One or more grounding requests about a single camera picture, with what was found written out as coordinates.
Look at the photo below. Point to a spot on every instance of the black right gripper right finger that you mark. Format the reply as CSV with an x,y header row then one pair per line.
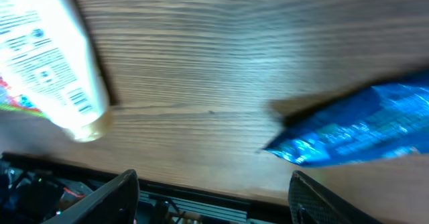
x,y
312,203

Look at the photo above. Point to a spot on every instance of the Haribo gummy candy bag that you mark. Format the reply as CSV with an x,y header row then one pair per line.
x,y
12,100

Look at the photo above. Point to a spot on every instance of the blue snack wrapper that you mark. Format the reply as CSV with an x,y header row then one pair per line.
x,y
385,120

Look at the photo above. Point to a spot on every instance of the white tube with gold cap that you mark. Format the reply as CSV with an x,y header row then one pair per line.
x,y
47,53

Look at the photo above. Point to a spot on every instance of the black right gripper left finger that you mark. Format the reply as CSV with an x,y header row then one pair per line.
x,y
114,202

